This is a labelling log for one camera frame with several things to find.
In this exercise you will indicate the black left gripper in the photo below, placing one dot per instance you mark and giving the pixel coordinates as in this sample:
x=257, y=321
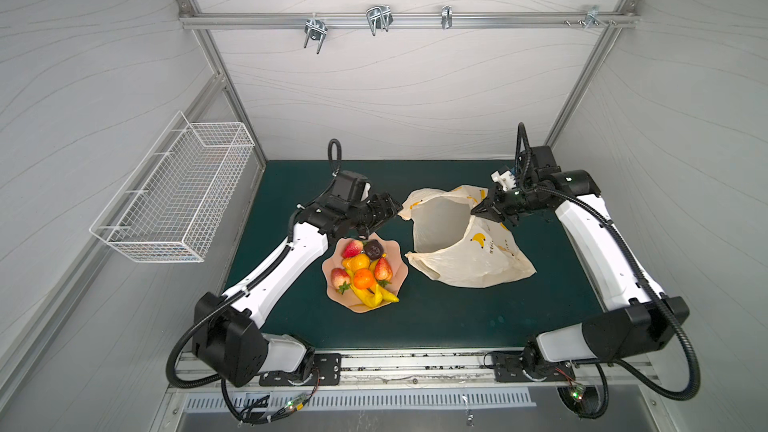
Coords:
x=380, y=214

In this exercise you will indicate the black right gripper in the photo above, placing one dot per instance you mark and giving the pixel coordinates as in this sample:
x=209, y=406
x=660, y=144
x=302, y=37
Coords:
x=497, y=207

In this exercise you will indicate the red strawberry top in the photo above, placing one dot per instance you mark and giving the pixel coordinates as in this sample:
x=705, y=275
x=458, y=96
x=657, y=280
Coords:
x=352, y=249

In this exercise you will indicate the dark brown mangosteen fruit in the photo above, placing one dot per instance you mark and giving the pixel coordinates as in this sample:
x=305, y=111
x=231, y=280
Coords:
x=373, y=249

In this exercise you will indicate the yellow mango fruit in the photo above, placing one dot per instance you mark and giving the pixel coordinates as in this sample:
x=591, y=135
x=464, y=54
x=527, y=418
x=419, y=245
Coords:
x=360, y=261

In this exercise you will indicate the orange fruit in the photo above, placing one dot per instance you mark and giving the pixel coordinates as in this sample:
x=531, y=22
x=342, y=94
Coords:
x=364, y=279

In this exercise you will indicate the cream banana print plastic bag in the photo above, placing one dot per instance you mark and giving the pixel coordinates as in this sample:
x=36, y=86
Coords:
x=452, y=246

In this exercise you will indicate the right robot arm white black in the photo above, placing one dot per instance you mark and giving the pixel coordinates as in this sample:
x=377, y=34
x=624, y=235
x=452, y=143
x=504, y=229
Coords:
x=637, y=315

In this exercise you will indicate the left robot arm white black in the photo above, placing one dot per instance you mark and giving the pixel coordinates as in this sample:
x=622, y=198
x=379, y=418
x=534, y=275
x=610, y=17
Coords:
x=226, y=341

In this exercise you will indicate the red peach left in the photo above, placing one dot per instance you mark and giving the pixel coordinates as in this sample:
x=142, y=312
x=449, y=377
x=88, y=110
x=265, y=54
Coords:
x=340, y=280

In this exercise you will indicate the pink wavy fruit plate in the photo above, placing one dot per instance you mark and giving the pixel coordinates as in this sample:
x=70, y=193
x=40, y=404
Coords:
x=348, y=299

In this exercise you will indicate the green table mat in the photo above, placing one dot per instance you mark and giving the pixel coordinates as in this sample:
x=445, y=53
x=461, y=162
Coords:
x=428, y=314

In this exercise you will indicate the yellow banana left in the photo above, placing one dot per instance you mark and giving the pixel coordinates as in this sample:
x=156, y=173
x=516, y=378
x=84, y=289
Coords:
x=369, y=299

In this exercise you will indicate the yellow banana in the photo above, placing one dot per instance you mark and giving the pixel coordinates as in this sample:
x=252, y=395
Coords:
x=369, y=299
x=381, y=294

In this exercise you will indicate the yellow banana right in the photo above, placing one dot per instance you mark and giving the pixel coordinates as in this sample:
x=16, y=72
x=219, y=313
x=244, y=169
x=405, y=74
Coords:
x=381, y=294

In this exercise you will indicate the metal u-bolt clamp left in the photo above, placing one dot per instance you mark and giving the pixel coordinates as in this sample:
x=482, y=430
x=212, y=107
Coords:
x=315, y=30

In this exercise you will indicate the metal u-bolt clamp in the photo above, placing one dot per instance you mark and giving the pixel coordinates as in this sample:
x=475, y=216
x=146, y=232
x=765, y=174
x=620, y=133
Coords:
x=379, y=17
x=315, y=30

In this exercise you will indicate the metal u-bolt clamp middle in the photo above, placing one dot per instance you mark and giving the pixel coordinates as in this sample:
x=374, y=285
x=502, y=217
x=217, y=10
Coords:
x=379, y=17

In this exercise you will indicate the metal bolt clamp right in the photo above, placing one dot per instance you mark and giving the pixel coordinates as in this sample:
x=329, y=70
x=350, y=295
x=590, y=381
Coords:
x=592, y=19

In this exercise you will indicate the white vent grille strip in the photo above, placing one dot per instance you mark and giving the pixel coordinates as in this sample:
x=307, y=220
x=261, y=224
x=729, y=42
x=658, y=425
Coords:
x=462, y=398

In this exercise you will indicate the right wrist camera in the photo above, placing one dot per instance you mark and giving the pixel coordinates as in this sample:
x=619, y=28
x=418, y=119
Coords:
x=505, y=179

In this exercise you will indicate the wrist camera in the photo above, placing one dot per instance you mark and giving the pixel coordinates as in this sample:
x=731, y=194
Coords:
x=505, y=179
x=351, y=187

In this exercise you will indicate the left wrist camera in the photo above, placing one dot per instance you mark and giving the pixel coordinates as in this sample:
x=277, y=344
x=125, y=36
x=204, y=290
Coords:
x=351, y=187

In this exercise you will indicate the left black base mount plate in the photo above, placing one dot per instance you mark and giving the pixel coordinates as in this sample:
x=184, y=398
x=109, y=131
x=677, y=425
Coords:
x=323, y=369

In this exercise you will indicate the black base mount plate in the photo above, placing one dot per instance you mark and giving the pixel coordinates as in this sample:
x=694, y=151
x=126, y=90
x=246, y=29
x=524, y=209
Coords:
x=323, y=369
x=507, y=366

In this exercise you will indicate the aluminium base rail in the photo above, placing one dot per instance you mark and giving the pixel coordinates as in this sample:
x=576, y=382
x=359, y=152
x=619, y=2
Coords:
x=418, y=367

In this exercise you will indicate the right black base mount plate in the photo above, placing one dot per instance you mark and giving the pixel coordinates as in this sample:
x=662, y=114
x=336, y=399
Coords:
x=507, y=366

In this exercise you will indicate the white wire basket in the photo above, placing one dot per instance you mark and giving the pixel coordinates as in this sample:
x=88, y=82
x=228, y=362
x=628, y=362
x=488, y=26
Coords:
x=170, y=207

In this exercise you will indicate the small metal bracket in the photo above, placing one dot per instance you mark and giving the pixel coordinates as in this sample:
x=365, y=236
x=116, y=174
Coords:
x=446, y=17

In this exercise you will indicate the aluminium crossbar rail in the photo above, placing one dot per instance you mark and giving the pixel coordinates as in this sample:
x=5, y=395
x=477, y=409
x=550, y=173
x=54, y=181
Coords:
x=401, y=20

